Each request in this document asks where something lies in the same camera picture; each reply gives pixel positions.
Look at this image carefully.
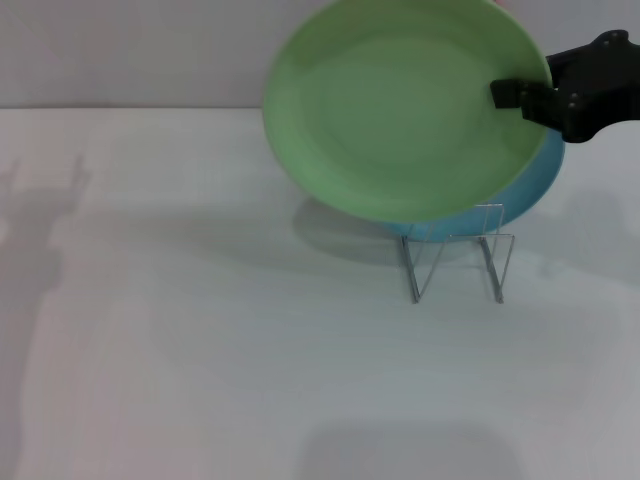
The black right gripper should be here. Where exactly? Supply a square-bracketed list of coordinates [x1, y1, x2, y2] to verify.
[489, 29, 640, 146]

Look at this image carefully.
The green plastic plate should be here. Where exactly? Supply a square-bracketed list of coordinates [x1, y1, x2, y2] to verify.
[261, 0, 557, 224]

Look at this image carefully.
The blue plastic plate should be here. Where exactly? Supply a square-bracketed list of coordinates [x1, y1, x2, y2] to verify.
[381, 130, 567, 239]

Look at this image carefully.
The silver wire plate rack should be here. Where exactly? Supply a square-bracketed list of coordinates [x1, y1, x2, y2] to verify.
[399, 201, 517, 305]

